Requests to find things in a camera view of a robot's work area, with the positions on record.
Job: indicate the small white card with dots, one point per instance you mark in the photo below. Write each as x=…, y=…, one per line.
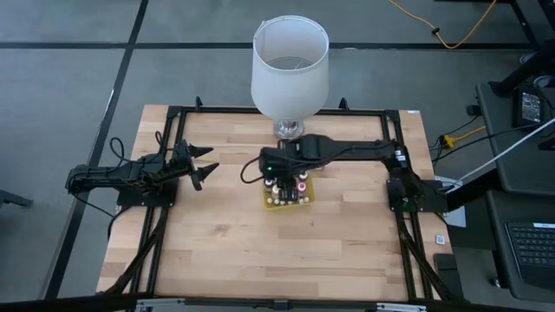
x=440, y=239

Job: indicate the black smartphone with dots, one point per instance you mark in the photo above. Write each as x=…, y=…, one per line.
x=446, y=273

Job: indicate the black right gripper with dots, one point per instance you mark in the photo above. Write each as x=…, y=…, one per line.
x=295, y=156

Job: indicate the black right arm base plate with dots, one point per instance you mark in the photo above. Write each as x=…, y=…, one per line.
x=433, y=199

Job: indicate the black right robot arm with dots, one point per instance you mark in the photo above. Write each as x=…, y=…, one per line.
x=364, y=149

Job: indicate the black wall plug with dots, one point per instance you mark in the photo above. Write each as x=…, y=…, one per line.
x=472, y=110

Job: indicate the white paper sheet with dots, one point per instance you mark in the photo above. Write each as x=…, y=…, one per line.
x=457, y=219

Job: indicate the black keyboard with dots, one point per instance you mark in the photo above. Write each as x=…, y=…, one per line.
x=533, y=249

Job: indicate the black side desk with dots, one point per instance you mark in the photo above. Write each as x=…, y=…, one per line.
x=520, y=173

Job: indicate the red food coloring bottle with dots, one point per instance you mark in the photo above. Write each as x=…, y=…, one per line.
x=301, y=186

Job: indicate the yellow plastic tray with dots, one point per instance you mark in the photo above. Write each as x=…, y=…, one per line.
x=288, y=207

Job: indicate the white shade chrome table lamp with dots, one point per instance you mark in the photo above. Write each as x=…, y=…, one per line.
x=288, y=86

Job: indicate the white rod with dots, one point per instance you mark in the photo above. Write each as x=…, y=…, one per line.
x=511, y=147

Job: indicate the black metal crossbar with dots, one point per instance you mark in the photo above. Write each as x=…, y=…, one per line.
x=277, y=304

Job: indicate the black power adapter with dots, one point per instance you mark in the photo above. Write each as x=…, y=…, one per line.
x=530, y=107

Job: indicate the black stand leg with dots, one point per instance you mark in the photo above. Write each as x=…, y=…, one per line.
x=520, y=73

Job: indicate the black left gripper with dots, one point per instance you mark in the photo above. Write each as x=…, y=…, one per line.
x=180, y=164

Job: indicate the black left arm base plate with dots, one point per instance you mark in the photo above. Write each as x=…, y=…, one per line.
x=130, y=200

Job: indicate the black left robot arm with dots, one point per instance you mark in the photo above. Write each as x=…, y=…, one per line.
x=99, y=175

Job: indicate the black furniture foot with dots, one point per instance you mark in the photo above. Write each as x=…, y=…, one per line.
x=13, y=199

